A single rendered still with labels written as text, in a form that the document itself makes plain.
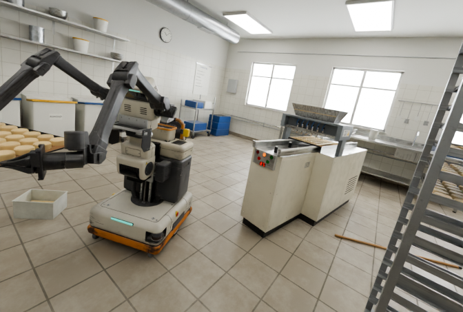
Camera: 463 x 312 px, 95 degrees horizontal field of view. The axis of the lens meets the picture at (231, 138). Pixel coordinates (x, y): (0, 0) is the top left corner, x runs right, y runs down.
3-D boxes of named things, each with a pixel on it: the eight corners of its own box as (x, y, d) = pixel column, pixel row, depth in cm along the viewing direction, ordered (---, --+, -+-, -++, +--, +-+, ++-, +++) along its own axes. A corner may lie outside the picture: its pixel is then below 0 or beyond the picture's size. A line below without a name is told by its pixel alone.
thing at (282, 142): (331, 140, 345) (332, 136, 344) (333, 140, 343) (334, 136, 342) (251, 147, 205) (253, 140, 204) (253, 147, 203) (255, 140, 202)
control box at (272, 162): (254, 161, 208) (257, 147, 205) (274, 170, 191) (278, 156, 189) (252, 161, 205) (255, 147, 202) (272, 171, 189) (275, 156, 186)
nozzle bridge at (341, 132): (290, 138, 293) (295, 114, 286) (345, 155, 243) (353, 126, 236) (276, 139, 270) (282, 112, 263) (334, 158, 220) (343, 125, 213)
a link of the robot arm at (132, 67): (136, 54, 97) (115, 54, 98) (129, 80, 92) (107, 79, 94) (170, 100, 139) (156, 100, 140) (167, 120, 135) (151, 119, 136)
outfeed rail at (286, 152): (350, 145, 325) (351, 141, 324) (352, 146, 323) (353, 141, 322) (276, 156, 185) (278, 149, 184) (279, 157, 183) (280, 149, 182)
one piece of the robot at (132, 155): (130, 162, 185) (128, 92, 164) (170, 173, 178) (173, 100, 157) (107, 177, 161) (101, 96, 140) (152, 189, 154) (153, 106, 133)
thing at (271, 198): (275, 205, 274) (291, 138, 256) (300, 220, 251) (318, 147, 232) (238, 222, 225) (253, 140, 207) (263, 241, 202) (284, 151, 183)
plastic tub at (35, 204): (12, 218, 176) (11, 201, 173) (31, 204, 197) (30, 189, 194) (53, 220, 182) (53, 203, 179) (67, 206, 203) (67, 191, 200)
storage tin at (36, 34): (43, 44, 334) (42, 29, 330) (46, 44, 325) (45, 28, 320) (27, 40, 320) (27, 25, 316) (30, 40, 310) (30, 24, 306)
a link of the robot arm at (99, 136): (138, 79, 99) (117, 78, 101) (132, 70, 94) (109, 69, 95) (106, 167, 81) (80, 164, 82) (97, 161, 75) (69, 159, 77)
